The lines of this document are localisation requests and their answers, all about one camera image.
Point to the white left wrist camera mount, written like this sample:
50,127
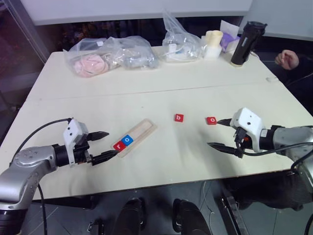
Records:
73,132

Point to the black metal stand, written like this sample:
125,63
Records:
231,215

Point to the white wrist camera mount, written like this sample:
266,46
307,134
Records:
247,117
73,132

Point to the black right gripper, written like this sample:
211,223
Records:
240,140

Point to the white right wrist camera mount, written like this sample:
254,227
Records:
247,117

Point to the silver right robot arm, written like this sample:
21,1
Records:
288,139

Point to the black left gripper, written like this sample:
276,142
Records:
82,151

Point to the red letter r tile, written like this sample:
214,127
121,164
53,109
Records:
119,146

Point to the red letter o tile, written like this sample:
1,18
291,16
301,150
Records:
211,120

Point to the dark rounded shape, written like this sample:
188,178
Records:
130,215
188,218

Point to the blue letter o tile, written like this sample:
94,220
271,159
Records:
127,140

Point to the tall clear plastic bag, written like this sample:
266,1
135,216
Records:
181,41

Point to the purple tissue pack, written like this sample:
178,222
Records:
230,40

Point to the small white table fitting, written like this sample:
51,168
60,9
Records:
271,79

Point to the large clear plastic bag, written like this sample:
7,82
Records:
115,49

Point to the red letter b tile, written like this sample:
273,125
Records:
178,118

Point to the pink fluffy cloth item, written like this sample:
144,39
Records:
90,64

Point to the small black clamp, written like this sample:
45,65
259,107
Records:
96,227

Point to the bystander dark sleeved forearm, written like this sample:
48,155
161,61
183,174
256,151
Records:
304,71

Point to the wooden letter tray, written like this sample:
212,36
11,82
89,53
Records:
144,129

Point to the black drinking bottle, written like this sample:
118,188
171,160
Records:
242,46

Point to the bystander bare hand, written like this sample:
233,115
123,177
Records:
288,60

